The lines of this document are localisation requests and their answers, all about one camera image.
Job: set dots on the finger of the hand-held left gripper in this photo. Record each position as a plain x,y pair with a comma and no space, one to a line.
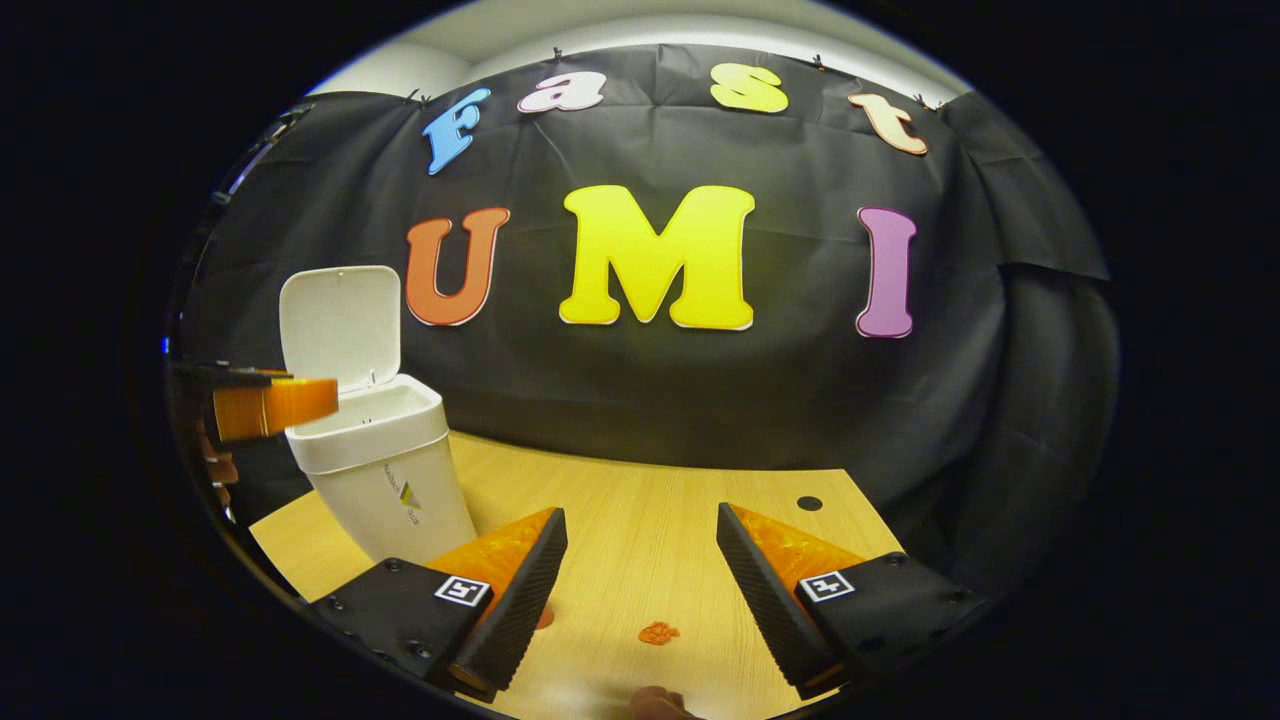
270,405

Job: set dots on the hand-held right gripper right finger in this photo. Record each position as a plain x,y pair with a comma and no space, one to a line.
765,605

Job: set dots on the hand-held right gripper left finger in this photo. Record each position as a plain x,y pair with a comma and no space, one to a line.
520,610

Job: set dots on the orange paper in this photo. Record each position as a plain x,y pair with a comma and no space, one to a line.
658,632

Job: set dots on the white desktop garbage bin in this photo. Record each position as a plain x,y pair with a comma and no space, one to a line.
390,480

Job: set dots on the wooden desktop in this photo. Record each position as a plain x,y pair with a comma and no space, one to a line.
640,520

